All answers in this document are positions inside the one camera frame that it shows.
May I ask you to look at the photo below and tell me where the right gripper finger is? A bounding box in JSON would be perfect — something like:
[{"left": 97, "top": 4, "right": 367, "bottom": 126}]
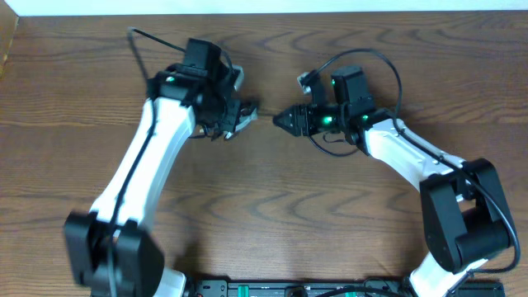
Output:
[
  {"left": 272, "top": 117, "right": 299, "bottom": 136},
  {"left": 273, "top": 105, "right": 298, "bottom": 120}
]

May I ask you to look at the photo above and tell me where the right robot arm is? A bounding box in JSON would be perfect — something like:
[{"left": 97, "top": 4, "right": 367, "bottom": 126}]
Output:
[{"left": 273, "top": 66, "right": 521, "bottom": 296}]

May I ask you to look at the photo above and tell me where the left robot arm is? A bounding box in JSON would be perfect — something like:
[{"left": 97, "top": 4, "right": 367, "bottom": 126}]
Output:
[{"left": 64, "top": 39, "right": 257, "bottom": 297}]

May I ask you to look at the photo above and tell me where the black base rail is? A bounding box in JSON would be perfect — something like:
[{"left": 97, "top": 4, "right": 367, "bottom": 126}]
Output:
[{"left": 182, "top": 277, "right": 506, "bottom": 297}]

